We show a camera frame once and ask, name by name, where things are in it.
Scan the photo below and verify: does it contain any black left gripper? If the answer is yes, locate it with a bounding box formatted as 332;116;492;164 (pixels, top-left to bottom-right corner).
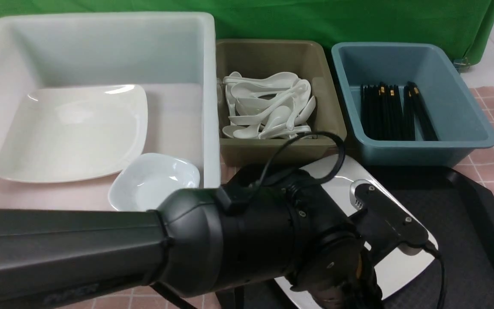
288;172;383;309

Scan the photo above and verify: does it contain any large white square plate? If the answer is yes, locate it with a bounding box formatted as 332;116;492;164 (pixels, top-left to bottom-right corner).
275;156;434;309

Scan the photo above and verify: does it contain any small white square bowl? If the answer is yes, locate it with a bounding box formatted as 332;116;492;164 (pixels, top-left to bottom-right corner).
108;153;200;212

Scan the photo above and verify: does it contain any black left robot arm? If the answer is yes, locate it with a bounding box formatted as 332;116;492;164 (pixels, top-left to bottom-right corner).
0;169;383;309

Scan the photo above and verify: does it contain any white square plate in tub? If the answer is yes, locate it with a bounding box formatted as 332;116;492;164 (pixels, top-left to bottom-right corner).
0;84;148;183

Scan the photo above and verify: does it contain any black plastic serving tray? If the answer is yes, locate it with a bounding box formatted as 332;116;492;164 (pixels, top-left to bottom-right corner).
224;158;494;309

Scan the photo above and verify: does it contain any bundle of black chopsticks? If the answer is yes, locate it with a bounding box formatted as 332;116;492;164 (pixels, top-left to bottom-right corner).
359;82;439;141

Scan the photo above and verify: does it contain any pile of white spoons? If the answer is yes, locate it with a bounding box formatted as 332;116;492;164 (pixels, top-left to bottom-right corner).
222;72;317;139

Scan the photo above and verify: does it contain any teal blue plastic bin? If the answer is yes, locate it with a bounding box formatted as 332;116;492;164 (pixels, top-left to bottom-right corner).
331;42;494;167

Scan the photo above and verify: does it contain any olive green plastic bin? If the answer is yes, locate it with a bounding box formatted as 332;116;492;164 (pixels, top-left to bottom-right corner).
216;39;347;167

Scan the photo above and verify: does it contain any green backdrop cloth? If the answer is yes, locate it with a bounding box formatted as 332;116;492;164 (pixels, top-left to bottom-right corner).
0;0;494;64

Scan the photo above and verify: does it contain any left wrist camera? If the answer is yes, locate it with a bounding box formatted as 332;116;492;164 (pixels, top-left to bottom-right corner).
349;180;429;263

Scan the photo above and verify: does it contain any black left camera cable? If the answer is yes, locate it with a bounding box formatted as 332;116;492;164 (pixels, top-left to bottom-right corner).
151;131;447;309

